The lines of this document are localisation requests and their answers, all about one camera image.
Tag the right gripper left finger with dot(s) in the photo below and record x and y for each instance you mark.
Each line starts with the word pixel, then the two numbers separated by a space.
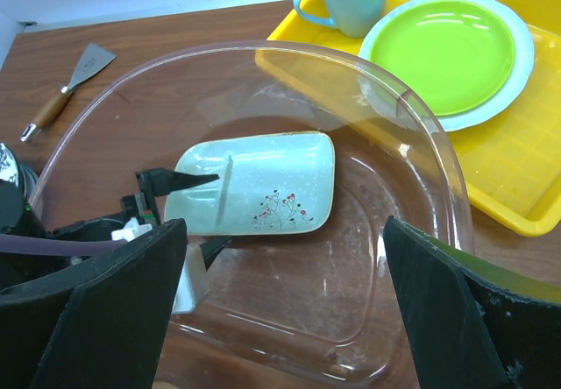
pixel 98 324

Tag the metal scraper wooden handle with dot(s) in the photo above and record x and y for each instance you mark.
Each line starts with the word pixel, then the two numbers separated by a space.
pixel 92 61

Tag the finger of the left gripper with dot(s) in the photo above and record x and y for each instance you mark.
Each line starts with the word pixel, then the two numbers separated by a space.
pixel 161 181
pixel 212 248

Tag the light blue rectangular dish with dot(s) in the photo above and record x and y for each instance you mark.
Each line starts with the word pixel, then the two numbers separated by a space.
pixel 269 184

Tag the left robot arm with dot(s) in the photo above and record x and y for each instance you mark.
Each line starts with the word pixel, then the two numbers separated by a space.
pixel 30 251

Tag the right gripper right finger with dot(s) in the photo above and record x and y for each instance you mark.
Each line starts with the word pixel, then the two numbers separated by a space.
pixel 470 323

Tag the yellow plastic tray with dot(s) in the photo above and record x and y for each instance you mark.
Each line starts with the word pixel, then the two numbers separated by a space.
pixel 511 163

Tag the clear plastic bin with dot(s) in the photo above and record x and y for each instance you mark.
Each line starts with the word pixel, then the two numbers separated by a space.
pixel 310 310

